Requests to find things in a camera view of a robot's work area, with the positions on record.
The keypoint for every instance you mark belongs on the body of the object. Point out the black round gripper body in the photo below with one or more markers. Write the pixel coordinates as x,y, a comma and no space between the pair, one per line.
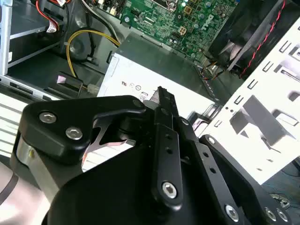
105,192

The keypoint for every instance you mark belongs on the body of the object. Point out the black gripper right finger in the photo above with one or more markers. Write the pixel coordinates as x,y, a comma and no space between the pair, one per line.
234,185

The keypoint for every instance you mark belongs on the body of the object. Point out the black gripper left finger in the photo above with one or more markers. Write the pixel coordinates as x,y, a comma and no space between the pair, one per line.
58,126

